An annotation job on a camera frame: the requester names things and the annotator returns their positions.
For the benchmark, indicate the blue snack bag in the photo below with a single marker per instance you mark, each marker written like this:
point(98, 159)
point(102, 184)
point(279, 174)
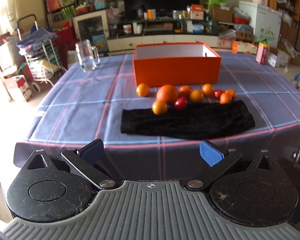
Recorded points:
point(99, 43)

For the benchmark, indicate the black knitted cloth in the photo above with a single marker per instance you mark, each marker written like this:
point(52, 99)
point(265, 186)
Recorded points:
point(190, 123)

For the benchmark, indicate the white jar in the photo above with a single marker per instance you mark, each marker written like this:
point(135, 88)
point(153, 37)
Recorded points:
point(127, 29)

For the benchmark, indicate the blue tissue pack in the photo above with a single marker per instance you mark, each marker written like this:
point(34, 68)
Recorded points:
point(198, 28)

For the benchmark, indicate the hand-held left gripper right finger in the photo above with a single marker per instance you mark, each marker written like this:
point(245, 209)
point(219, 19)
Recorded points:
point(211, 154)

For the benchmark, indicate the red bag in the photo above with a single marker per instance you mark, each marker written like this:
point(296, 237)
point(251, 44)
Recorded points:
point(66, 38)

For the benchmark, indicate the small orange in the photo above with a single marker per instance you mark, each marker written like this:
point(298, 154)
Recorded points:
point(207, 89)
point(196, 95)
point(142, 90)
point(225, 98)
point(160, 107)
point(185, 90)
point(231, 93)

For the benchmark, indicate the brown cardboard box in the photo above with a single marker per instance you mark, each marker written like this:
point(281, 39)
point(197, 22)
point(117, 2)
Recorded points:
point(221, 13)

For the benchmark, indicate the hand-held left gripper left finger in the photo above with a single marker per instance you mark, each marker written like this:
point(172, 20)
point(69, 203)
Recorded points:
point(92, 150)

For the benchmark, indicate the white glass-door cabinet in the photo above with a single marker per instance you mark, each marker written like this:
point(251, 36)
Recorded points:
point(90, 26)

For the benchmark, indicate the orange fruit carton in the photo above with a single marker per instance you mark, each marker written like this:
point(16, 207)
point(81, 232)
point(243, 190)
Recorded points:
point(243, 47)

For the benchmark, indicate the small red fruit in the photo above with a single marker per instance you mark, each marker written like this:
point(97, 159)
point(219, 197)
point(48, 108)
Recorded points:
point(217, 94)
point(180, 103)

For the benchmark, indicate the large orange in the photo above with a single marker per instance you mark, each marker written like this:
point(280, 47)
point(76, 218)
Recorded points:
point(167, 93)

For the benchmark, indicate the orange and white box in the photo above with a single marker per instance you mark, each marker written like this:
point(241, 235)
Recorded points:
point(197, 12)

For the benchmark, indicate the clear glass mug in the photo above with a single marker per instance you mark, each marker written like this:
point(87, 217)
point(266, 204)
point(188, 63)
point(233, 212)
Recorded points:
point(87, 56)

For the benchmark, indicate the white low television cabinet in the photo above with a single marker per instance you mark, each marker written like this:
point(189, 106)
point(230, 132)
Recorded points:
point(150, 41)

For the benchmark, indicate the wooden open shelf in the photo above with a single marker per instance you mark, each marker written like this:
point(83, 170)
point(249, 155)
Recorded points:
point(286, 0)

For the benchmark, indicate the open white cardboard box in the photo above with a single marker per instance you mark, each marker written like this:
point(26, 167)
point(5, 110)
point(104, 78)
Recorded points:
point(278, 58)

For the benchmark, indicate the red plastic basin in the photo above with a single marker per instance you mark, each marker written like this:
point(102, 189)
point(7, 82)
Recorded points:
point(240, 20)

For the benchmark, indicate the beige standing air conditioner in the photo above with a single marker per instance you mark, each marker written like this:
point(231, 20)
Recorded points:
point(30, 5)

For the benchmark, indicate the blue plaid tablecloth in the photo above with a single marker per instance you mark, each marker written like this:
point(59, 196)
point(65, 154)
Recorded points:
point(90, 105)

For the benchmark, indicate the orange cardboard box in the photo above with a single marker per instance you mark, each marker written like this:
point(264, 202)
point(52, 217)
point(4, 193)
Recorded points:
point(176, 71)

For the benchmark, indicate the white chest freezer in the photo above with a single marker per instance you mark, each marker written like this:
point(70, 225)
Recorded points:
point(262, 25)

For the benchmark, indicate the bowl of oranges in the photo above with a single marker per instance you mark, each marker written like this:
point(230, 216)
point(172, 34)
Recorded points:
point(258, 0)

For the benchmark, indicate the dark bookshelf with books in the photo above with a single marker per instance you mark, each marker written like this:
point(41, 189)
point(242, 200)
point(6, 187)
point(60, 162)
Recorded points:
point(58, 2)

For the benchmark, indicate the red and white carton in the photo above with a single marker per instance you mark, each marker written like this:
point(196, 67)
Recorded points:
point(18, 88)

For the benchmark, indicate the pink canister with yellow lid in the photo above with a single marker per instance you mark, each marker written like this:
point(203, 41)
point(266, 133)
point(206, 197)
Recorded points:
point(262, 53)

